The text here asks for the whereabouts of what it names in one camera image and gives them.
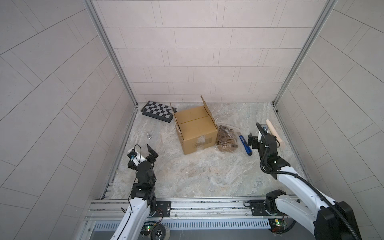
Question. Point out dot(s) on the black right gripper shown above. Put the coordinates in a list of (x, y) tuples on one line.
[(253, 139)]

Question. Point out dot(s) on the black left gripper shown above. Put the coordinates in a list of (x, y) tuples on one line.
[(151, 159)]

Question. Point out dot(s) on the blue box cutter knife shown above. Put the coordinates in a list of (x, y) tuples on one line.
[(246, 146)]

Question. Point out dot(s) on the brown item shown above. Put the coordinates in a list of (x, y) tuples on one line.
[(227, 139)]

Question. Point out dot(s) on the brown cardboard express box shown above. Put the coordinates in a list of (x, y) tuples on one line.
[(196, 128)]

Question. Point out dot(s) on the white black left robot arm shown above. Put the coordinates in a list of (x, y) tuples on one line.
[(142, 200)]

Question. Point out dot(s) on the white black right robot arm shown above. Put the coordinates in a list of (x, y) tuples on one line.
[(321, 215)]

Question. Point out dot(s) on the black white chessboard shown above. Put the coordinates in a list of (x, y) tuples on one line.
[(158, 111)]

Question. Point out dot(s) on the round black speaker device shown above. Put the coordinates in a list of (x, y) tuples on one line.
[(155, 231)]

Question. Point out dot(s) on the green circuit board right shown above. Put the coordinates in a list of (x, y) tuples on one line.
[(277, 225)]

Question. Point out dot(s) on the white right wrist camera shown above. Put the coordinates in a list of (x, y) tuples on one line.
[(263, 130)]

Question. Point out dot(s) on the cream plastic handle tool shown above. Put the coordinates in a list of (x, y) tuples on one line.
[(275, 133)]

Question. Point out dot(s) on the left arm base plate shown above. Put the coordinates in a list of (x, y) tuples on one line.
[(162, 210)]

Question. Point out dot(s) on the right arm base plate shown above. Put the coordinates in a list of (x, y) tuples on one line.
[(258, 208)]

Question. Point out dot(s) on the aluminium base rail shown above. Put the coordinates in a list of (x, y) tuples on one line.
[(186, 214)]

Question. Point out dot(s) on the aluminium corner post right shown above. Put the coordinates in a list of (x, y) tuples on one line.
[(329, 6)]

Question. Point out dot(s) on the aluminium corner post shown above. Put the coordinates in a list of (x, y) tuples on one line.
[(329, 6), (89, 5)]

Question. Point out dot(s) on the aluminium corner post left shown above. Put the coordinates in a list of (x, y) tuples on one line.
[(89, 5)]

